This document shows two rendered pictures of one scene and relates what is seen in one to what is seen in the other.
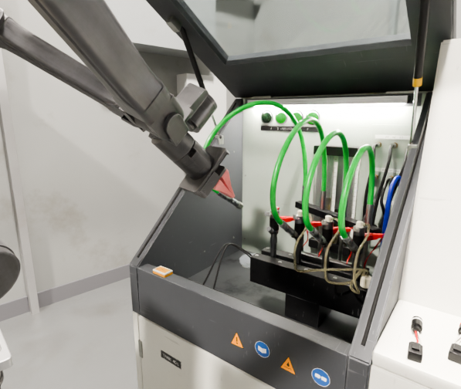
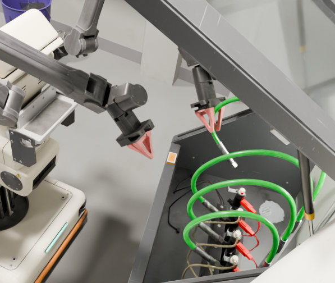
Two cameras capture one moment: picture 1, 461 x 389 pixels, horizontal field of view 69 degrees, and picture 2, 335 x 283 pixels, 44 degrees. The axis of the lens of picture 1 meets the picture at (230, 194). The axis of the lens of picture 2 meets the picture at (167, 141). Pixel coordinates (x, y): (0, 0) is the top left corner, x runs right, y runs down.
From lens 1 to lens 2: 1.01 m
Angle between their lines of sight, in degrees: 57
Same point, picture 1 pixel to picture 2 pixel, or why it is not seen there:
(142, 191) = not seen: outside the picture
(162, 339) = not seen: hidden behind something
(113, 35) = (33, 70)
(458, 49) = not seen: outside the picture
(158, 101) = (73, 94)
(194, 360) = not seen: hidden behind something
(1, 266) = (7, 119)
